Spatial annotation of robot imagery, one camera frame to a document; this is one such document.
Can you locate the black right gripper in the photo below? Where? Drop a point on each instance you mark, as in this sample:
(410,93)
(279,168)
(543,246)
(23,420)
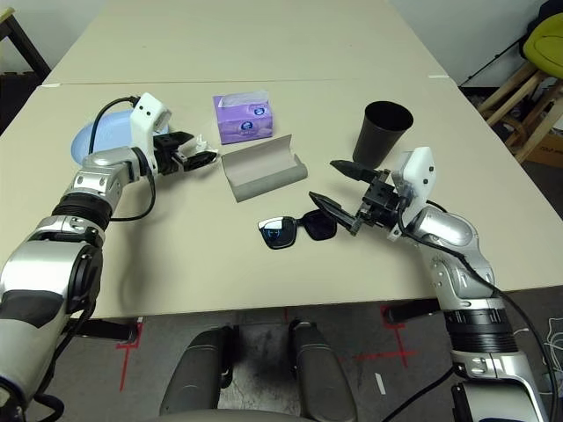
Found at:
(382,202)

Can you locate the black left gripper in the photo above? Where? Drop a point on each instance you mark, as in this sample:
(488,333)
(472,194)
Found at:
(169,154)

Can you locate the white tissue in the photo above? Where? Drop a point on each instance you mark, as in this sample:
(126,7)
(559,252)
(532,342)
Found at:
(201,143)

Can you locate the grey glasses case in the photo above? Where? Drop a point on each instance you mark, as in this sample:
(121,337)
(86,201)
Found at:
(264,176)

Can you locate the black sunglasses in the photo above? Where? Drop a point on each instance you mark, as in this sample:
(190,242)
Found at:
(277,233)

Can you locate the blue plastic plate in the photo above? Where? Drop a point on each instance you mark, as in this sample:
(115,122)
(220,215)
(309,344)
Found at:
(110,132)

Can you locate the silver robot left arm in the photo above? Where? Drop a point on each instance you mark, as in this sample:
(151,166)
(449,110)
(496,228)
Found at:
(44,264)

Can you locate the purple tissue box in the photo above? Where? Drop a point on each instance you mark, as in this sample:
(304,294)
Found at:
(246,127)

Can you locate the black plastic cup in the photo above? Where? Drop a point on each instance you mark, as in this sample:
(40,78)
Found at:
(378,140)

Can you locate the black table foot bar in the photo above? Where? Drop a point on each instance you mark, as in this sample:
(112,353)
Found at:
(409,312)
(110,329)

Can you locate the red floor tape cross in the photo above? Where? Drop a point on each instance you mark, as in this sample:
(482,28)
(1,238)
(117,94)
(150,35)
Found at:
(402,351)

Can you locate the grey robot right leg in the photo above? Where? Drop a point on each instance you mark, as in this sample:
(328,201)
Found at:
(321,373)

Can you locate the grey robot leg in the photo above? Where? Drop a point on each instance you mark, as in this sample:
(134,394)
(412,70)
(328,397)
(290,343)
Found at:
(193,378)
(321,373)

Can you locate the white floor tape strip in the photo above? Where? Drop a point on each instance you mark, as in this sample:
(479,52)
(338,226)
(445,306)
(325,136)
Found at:
(380,383)

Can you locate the wooden stool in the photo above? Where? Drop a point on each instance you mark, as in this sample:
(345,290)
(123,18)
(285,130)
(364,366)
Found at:
(514,88)

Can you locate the black stand rod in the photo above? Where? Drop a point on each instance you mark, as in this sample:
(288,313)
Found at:
(497,57)

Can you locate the cardboard box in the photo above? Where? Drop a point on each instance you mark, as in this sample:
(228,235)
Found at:
(547,151)

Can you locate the grey robot left leg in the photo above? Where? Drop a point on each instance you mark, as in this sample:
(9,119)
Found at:
(193,378)

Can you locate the long red floor tape corner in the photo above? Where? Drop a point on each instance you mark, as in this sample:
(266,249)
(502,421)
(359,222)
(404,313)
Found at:
(124,369)

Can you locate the grey robot torso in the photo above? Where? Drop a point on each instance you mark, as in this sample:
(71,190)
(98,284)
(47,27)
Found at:
(255,417)

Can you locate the yellow-green seat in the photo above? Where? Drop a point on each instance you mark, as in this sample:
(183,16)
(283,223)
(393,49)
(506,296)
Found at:
(547,44)

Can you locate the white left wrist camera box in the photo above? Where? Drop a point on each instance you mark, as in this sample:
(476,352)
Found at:
(147,114)

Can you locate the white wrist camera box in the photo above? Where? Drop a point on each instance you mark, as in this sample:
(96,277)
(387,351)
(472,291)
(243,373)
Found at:
(418,171)
(147,114)

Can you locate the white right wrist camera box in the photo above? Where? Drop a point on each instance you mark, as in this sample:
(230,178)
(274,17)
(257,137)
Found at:
(418,171)

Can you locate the side table with black frame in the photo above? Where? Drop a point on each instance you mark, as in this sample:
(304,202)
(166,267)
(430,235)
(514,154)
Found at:
(31,50)

